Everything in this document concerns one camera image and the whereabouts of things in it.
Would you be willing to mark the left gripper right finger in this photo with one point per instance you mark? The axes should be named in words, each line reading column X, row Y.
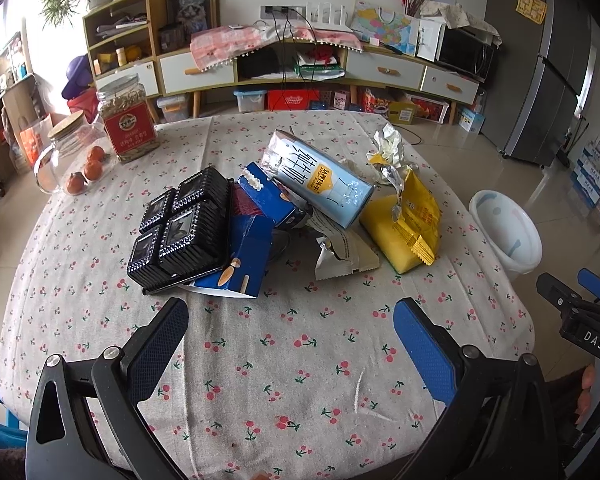
column 496, row 421

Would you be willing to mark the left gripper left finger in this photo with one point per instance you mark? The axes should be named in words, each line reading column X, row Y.
column 63, row 442

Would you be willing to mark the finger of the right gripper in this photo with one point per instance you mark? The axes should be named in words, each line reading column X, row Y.
column 559, row 295
column 590, row 281

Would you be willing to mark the yellow snack bag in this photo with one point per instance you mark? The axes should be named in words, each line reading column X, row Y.
column 405, row 226

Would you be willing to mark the black plastic snack tray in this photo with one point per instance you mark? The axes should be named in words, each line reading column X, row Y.
column 184, row 233

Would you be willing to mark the white printed paper wrapper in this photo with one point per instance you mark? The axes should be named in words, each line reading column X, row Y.
column 342, row 251

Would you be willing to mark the blue cardboard snack box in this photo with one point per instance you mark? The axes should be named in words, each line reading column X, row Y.
column 268, row 212

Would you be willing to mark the white patterned trash bin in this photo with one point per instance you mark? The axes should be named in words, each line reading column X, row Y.
column 509, row 230

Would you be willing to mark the stacked blue white boxes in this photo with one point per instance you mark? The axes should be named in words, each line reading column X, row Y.
column 585, row 173

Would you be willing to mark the cherry print tablecloth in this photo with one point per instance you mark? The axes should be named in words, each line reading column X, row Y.
column 308, row 380

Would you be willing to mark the blue white small box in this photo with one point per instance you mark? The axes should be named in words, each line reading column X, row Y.
column 470, row 121

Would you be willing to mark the yellow printed carton box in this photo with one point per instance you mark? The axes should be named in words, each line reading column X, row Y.
column 402, row 113

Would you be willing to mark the grey refrigerator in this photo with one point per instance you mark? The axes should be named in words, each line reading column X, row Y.
column 536, row 76

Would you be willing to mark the glass jar wooden lid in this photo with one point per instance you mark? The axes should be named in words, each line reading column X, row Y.
column 70, row 141

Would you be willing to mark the black microwave oven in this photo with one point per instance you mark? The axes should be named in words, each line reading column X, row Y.
column 465, row 54

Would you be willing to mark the colourful map poster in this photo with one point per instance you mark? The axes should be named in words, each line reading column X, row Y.
column 394, row 29

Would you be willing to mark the clear jar red label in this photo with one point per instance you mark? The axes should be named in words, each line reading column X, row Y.
column 124, row 109

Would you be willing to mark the red gift box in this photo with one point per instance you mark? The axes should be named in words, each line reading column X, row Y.
column 291, row 99

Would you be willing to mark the clear blue-lid storage box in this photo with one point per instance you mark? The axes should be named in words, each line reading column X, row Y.
column 249, row 101

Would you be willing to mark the wooden tv cabinet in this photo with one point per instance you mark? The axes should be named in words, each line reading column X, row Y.
column 122, row 39

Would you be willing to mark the pink checked cloth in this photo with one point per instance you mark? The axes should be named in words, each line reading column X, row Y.
column 218, row 46

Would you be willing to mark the framed cat picture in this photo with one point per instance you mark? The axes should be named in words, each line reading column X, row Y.
column 192, row 15

